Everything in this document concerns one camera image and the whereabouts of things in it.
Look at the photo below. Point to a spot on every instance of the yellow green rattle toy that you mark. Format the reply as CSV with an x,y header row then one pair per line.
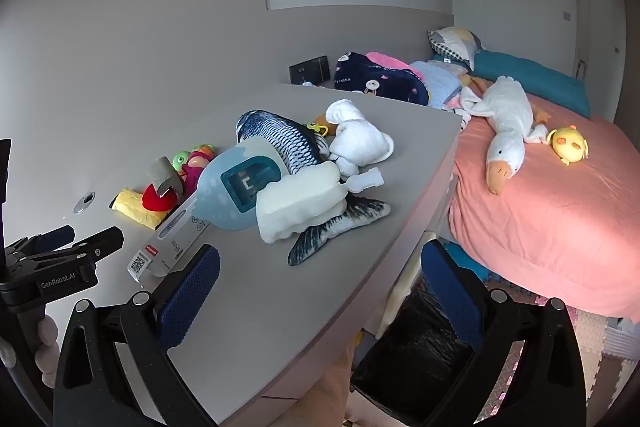
x,y
320,125

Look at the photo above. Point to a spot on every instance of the navy printed blanket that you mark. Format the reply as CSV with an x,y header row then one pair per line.
x,y
380,82

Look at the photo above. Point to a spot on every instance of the yellow cloth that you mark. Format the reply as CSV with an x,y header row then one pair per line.
x,y
131,204

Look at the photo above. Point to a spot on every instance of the checked patchwork pillow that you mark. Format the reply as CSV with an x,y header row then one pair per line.
x,y
455,44

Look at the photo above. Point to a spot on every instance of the white plastic clip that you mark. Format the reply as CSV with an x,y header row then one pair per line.
x,y
367,178

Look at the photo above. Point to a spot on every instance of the bed with pink sheet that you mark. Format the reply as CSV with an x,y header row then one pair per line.
x,y
550,217

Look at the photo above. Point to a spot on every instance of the white wardrobe door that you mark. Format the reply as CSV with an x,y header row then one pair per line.
x,y
600,32

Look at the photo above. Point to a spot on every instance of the bin with black bag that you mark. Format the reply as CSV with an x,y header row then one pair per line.
x,y
410,357

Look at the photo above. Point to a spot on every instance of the green and orange toy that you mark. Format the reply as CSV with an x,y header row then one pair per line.
x,y
181,160

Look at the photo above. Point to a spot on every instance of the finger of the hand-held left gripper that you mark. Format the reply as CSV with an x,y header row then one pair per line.
x,y
102,241
55,237

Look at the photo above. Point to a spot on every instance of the yellow chick plush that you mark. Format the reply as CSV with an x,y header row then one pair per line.
x,y
570,144

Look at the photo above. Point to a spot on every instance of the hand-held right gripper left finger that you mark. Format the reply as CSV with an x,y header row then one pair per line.
x,y
192,297

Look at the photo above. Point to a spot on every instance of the light blue blanket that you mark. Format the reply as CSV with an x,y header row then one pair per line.
x,y
440,82

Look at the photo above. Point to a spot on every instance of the long white cardboard box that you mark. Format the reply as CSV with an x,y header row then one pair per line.
x,y
172,232

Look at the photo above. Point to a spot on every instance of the pink plush toy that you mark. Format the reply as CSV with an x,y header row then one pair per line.
x,y
192,179

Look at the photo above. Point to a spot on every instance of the black box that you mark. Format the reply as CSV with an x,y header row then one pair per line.
x,y
310,69

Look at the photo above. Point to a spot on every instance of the white towel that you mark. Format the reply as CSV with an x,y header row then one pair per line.
x,y
360,139

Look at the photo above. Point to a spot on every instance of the foam floor mats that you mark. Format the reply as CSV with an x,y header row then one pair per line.
x,y
615,357

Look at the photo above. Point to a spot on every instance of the red toy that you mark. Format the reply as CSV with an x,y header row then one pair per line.
x,y
155,201

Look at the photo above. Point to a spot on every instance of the pink cloth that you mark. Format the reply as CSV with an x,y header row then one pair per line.
x,y
387,59

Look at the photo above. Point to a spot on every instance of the teal pillow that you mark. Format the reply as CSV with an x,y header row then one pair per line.
x,y
530,77

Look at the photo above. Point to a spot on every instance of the white foam pad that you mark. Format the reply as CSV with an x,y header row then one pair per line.
x,y
300,197

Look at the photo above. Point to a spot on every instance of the person's left hand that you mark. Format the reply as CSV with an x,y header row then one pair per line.
x,y
46,337

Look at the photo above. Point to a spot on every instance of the blue carp plush toy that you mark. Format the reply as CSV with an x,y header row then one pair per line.
x,y
285,137

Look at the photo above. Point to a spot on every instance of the white goose plush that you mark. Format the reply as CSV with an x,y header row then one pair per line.
x,y
505,117

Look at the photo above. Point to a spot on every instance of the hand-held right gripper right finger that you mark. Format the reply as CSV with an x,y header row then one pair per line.
x,y
450,292

